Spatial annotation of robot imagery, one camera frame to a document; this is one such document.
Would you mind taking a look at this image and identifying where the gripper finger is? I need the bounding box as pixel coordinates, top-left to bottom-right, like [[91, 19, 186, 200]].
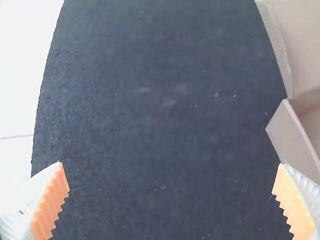
[[269, 161, 320, 240], [0, 160, 71, 240]]

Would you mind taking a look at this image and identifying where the cardboard box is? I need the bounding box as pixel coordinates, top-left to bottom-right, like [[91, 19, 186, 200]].
[[254, 0, 320, 188]]

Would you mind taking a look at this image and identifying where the black mat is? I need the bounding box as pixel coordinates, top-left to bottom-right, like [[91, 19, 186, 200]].
[[30, 0, 296, 240]]

